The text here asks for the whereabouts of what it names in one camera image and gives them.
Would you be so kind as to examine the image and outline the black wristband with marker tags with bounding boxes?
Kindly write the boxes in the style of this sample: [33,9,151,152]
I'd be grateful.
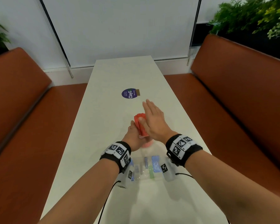
[165,134,203,168]
[99,141,132,174]

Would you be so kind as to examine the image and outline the blue plastic piece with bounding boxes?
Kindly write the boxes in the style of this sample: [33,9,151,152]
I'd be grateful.
[151,156,161,173]

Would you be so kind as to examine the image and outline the person's right forearm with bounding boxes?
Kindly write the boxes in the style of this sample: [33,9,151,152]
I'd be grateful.
[184,150,280,224]

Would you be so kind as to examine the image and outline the person's right hand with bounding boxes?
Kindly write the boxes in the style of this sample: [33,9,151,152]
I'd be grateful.
[138,99,178,145]

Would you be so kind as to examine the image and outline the brown leather bench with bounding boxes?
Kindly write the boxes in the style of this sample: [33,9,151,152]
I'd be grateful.
[0,47,88,224]
[164,34,280,224]

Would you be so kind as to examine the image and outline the person's left forearm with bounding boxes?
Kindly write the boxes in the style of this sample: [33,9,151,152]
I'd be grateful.
[37,158,121,224]

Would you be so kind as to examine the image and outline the round purple sticker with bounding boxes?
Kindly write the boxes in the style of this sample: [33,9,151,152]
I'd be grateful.
[121,89,138,99]

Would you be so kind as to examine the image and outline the clear blind wand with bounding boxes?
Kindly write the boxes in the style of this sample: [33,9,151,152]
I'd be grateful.
[186,45,194,66]
[65,59,74,79]

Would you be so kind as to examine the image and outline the red ribbed paper cup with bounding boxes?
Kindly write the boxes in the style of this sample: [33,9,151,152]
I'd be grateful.
[134,112,150,139]

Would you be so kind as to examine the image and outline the clear plastic tray with tags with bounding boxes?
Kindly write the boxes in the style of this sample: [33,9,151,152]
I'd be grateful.
[117,155,178,189]

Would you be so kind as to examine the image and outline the black planter box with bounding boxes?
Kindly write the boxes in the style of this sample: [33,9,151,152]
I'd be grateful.
[192,23,280,63]

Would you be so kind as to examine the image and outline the white roller blind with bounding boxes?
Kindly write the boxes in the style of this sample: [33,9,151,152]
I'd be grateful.
[41,0,200,68]

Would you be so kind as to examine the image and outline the person's left hand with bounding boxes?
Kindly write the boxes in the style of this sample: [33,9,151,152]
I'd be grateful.
[121,120,148,152]

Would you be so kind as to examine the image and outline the green leafy plants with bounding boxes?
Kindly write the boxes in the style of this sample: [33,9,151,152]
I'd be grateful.
[209,0,280,40]

